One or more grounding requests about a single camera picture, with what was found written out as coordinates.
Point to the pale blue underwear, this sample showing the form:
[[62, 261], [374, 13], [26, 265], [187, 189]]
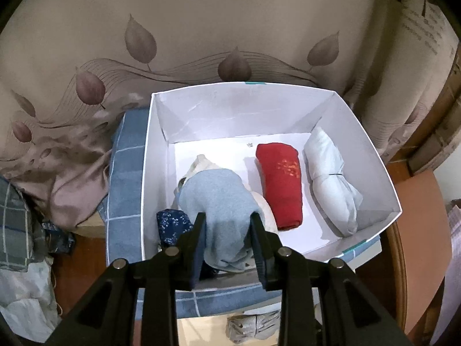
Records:
[[331, 180]]

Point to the navy floral underwear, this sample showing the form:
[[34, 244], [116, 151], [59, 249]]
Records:
[[173, 225]]

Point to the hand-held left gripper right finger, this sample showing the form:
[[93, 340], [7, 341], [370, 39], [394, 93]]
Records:
[[261, 256]]

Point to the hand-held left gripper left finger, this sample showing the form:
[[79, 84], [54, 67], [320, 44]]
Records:
[[196, 256]]

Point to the light blue plain underwear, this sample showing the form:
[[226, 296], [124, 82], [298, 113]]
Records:
[[219, 205]]

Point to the beige leaf-print curtain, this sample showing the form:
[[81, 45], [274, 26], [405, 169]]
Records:
[[216, 18]]

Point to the crumpled white cloth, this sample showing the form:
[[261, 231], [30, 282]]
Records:
[[25, 295]]

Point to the grey folded cloth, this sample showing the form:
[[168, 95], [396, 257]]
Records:
[[248, 326]]

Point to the blue checked cloth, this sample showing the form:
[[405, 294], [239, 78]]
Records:
[[126, 187]]

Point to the white cardboard box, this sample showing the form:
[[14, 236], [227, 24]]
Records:
[[234, 115]]

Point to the red underwear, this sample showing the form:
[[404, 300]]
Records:
[[282, 191]]

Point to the stack of papers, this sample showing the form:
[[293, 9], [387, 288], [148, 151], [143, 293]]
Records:
[[453, 245]]

